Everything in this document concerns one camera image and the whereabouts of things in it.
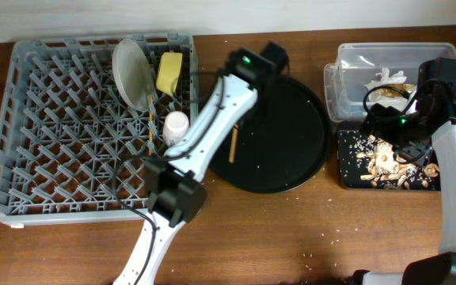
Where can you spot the gold foil wrapper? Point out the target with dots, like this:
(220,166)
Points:
(396,90)

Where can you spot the grey round plate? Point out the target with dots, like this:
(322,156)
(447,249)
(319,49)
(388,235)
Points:
(133,75)

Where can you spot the rectangular black tray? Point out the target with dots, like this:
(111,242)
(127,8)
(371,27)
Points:
(350,158)

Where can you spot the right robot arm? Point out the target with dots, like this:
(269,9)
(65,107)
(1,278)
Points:
(427,122)

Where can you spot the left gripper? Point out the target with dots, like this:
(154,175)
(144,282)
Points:
(260,115)

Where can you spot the wooden chopstick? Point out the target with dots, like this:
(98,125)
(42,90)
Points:
(233,144)
(150,121)

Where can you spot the grey dishwasher rack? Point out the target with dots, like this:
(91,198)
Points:
(64,129)

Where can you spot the clear plastic bin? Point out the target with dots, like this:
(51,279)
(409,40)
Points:
(357,64)

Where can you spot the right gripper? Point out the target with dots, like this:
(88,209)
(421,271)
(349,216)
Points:
(419,153)

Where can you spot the crumpled white tissue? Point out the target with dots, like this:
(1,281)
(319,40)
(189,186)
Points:
(386,78)

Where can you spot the yellow bowl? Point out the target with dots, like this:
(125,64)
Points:
(169,72)

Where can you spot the pink plastic cup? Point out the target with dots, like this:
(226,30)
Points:
(175,127)

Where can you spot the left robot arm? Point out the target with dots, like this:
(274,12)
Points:
(173,181)

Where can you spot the round black tray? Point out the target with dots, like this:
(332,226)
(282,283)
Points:
(284,153)

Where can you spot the peanut shells and rice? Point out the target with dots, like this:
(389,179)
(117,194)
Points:
(390,162)

